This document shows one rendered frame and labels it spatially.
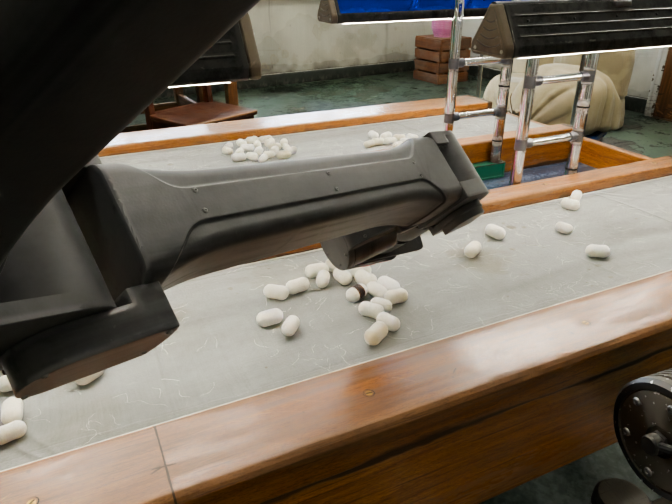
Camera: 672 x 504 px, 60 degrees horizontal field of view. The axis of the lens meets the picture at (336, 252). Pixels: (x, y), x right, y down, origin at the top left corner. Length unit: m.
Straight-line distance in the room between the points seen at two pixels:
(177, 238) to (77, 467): 0.34
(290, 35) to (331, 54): 0.53
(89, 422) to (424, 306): 0.43
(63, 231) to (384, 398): 0.42
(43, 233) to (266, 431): 0.37
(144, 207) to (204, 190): 0.04
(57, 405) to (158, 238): 0.45
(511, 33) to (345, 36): 5.84
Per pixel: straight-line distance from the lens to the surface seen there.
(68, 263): 0.26
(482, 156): 1.51
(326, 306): 0.80
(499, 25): 0.88
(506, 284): 0.89
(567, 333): 0.75
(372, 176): 0.41
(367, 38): 6.85
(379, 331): 0.72
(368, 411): 0.60
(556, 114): 3.66
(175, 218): 0.29
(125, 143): 1.53
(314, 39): 6.51
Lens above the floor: 1.16
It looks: 27 degrees down
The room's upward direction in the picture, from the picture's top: straight up
